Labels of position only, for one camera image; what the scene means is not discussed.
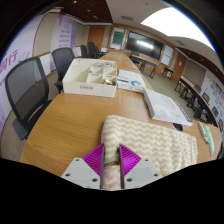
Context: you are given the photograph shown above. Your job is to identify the curved row of wooden desks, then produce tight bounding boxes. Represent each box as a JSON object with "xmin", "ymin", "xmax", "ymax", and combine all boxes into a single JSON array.
[{"xmin": 173, "ymin": 75, "xmax": 214, "ymax": 124}]

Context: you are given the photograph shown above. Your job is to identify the wide purple white wall banner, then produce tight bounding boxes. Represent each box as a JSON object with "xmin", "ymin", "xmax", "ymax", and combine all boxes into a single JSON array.
[{"xmin": 0, "ymin": 13, "xmax": 44, "ymax": 134}]

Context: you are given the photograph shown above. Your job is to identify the green booklet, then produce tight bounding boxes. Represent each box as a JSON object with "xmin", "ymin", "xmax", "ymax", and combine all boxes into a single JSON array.
[{"xmin": 203, "ymin": 124, "xmax": 216, "ymax": 157}]

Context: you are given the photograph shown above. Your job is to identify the colourful wall poster display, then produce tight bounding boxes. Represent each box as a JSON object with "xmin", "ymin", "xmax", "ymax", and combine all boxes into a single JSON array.
[{"xmin": 204, "ymin": 74, "xmax": 224, "ymax": 118}]

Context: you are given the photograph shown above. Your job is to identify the row of black office chairs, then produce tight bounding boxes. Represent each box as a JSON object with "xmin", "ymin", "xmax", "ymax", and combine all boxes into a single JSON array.
[{"xmin": 79, "ymin": 41, "xmax": 108, "ymax": 59}]

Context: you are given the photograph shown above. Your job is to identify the cream zigzag striped towel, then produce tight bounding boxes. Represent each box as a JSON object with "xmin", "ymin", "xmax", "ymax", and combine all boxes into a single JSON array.
[{"xmin": 100, "ymin": 114, "xmax": 199, "ymax": 190}]

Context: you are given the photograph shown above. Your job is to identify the brown wooden door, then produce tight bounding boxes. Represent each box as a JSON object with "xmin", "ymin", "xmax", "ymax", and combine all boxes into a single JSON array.
[
  {"xmin": 87, "ymin": 24, "xmax": 107, "ymax": 51},
  {"xmin": 173, "ymin": 52, "xmax": 188, "ymax": 83}
]

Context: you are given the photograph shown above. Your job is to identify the large black wall screen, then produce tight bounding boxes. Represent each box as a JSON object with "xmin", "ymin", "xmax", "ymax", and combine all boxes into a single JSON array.
[{"xmin": 125, "ymin": 30, "xmax": 165, "ymax": 61}]

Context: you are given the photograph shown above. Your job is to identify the large bright ceiling light panel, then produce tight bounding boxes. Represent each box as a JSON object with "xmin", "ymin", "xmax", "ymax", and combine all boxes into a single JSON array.
[{"xmin": 140, "ymin": 7, "xmax": 214, "ymax": 51}]

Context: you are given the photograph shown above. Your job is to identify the group of black side chairs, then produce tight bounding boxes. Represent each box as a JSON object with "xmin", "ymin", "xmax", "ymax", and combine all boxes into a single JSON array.
[{"xmin": 193, "ymin": 83, "xmax": 224, "ymax": 131}]

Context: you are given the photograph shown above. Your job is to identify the white marker pen pack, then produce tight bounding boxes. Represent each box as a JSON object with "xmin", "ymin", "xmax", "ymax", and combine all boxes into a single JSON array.
[{"xmin": 197, "ymin": 121, "xmax": 210, "ymax": 145}]

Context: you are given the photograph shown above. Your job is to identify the narrow purple wall banner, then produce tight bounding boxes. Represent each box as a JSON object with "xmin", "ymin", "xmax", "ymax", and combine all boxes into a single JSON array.
[{"xmin": 49, "ymin": 14, "xmax": 78, "ymax": 73}]

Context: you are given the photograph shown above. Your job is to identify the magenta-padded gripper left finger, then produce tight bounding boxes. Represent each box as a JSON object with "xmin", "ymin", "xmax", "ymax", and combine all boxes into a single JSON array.
[{"xmin": 60, "ymin": 143, "xmax": 106, "ymax": 190}]

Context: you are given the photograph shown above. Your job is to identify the black mesh office chair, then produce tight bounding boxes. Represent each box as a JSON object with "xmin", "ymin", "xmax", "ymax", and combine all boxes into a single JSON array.
[
  {"xmin": 51, "ymin": 47, "xmax": 76, "ymax": 94},
  {"xmin": 4, "ymin": 56, "xmax": 53, "ymax": 141}
]

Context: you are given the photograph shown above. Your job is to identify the white blue small package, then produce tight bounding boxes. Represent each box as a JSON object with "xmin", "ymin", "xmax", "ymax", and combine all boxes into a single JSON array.
[{"xmin": 116, "ymin": 77, "xmax": 144, "ymax": 93}]

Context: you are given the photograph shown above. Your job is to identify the white printed paper sheet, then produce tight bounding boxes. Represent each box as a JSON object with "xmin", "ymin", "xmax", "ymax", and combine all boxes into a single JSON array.
[{"xmin": 118, "ymin": 68, "xmax": 147, "ymax": 88}]

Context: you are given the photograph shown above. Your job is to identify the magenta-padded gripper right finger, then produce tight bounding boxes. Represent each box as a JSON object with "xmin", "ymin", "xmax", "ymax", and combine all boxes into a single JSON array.
[{"xmin": 118, "ymin": 143, "xmax": 163, "ymax": 190}]

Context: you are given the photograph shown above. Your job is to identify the wooden desk with black legs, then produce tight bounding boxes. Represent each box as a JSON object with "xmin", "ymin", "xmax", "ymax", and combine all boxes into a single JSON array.
[{"xmin": 129, "ymin": 53, "xmax": 158, "ymax": 80}]

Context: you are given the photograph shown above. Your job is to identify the large flat white box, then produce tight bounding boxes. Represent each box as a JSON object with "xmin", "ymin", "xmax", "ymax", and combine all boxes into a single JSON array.
[{"xmin": 143, "ymin": 88, "xmax": 194, "ymax": 127}]

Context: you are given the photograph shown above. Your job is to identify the green and white wall board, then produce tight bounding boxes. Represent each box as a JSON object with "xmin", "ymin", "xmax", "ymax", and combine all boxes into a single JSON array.
[{"xmin": 110, "ymin": 27, "xmax": 128, "ymax": 51}]

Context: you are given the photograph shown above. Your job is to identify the white open cardboard box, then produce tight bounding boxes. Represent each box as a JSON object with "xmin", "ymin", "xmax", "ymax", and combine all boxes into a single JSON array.
[{"xmin": 62, "ymin": 58, "xmax": 119, "ymax": 98}]

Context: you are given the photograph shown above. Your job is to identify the ceiling air vent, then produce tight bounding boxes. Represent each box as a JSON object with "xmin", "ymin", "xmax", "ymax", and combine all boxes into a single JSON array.
[{"xmin": 120, "ymin": 14, "xmax": 134, "ymax": 22}]

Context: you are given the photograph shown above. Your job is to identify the small dark side table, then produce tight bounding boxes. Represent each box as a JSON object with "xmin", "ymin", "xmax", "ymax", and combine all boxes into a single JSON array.
[{"xmin": 162, "ymin": 66, "xmax": 175, "ymax": 81}]

